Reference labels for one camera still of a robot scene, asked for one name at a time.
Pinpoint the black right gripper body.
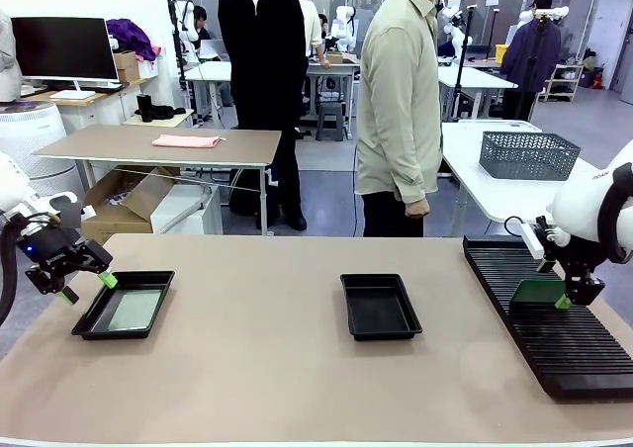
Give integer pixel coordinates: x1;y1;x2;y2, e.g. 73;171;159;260
537;215;602;280

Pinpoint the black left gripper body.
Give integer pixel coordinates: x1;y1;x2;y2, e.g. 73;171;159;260
17;226;83;283

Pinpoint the green circuit board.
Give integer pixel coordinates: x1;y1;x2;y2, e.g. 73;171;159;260
106;288;164;332
508;278;568;306

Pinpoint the black ESD tray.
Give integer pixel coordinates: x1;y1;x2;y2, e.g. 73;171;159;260
339;273;423;342
71;269;176;341

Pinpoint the beige-sleeved right forearm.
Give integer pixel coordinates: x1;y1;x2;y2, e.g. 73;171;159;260
393;159;427;205

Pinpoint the beige-shirt person right hand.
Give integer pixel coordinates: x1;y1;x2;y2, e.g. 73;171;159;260
405;198;430;221

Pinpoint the large open cardboard box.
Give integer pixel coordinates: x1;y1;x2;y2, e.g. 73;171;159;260
80;166;182;245

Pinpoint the black slotted board rack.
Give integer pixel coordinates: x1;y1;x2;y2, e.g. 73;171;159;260
462;234;633;402

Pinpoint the white work table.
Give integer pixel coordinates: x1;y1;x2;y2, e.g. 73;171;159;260
441;119;614;235

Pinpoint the white cabinet box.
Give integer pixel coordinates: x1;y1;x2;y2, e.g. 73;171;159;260
150;183;222;235

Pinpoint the grey mesh basket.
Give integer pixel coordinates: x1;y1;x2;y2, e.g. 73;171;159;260
479;131;583;181

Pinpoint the brown folding table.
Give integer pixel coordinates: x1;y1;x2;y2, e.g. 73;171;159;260
33;124;283;236

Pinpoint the white air purifier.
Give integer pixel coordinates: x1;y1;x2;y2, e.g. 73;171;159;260
0;101;85;206

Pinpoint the pink cloth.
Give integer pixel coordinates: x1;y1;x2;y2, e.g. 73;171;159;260
151;134;223;149

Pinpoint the black cloth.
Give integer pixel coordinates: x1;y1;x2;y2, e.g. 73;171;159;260
147;104;187;121

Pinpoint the white keyboard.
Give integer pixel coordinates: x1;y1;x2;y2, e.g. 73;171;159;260
48;89;97;101

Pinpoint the white storage shelf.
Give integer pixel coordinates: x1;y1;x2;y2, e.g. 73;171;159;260
538;63;585;103

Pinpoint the small cardboard box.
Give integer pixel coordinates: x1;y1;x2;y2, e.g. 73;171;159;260
112;49;141;83

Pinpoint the white background desk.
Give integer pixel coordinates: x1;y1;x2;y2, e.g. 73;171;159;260
437;64;519;122
183;60;233;122

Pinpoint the person in dark coat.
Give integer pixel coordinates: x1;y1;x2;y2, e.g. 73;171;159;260
499;0;563;122

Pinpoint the black computer monitor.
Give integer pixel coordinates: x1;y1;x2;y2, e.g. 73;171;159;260
10;16;120;95

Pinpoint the black tripod stand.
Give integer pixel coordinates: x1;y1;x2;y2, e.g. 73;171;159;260
453;4;479;122

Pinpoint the purple cloth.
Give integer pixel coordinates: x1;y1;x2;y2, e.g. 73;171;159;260
106;18;162;62

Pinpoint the person in beige shirt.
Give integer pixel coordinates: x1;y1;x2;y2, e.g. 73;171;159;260
355;0;444;238

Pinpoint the seated dark-haired person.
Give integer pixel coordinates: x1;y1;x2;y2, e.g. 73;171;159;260
191;5;214;43

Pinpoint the person in black jacket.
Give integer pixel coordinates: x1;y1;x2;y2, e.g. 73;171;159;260
217;0;311;231

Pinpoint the grey plastic stool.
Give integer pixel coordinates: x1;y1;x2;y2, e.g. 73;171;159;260
316;101;347;142

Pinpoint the wood-topped background desk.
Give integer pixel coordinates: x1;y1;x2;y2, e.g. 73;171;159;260
309;53;365;136

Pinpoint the person in cream sweater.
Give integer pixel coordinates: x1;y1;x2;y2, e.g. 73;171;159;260
284;0;331;70

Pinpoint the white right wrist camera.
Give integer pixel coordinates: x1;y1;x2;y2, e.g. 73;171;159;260
518;219;545;260

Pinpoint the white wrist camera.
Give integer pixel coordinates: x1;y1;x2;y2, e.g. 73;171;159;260
518;219;545;260
48;194;98;230

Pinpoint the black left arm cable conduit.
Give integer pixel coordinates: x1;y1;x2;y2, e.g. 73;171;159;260
0;214;31;327

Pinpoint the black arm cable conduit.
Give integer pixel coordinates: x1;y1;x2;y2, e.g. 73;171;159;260
0;214;31;327
595;162;633;265

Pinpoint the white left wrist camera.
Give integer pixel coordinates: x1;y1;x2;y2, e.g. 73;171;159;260
48;194;98;230

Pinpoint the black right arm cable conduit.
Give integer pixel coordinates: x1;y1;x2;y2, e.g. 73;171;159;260
595;162;633;265

